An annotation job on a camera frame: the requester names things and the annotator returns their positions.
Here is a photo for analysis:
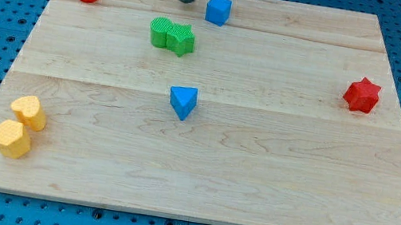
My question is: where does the blue triangle block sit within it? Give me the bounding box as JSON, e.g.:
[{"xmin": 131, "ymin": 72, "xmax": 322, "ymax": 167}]
[{"xmin": 170, "ymin": 86, "xmax": 199, "ymax": 121}]

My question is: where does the wooden board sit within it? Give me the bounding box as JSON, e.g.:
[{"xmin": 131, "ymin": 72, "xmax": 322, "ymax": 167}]
[{"xmin": 0, "ymin": 0, "xmax": 401, "ymax": 225}]

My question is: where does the green star block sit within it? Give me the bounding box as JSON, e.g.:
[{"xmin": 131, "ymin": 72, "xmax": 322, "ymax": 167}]
[{"xmin": 166, "ymin": 23, "xmax": 195, "ymax": 57}]

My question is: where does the green cylinder block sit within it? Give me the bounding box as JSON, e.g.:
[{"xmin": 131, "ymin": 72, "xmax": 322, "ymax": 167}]
[{"xmin": 150, "ymin": 17, "xmax": 173, "ymax": 49}]

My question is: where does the blue cube block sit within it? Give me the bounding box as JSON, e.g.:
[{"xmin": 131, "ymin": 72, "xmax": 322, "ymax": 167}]
[{"xmin": 205, "ymin": 0, "xmax": 232, "ymax": 26}]

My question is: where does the red star block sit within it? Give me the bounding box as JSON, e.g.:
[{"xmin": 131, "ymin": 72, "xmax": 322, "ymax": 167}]
[{"xmin": 343, "ymin": 77, "xmax": 382, "ymax": 114}]

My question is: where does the yellow heart block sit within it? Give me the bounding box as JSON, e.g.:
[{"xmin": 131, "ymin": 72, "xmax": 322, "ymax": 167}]
[{"xmin": 10, "ymin": 96, "xmax": 46, "ymax": 132}]

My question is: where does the yellow hexagon block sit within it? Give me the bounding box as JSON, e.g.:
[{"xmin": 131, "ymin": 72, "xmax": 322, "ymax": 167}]
[{"xmin": 0, "ymin": 119, "xmax": 31, "ymax": 159}]

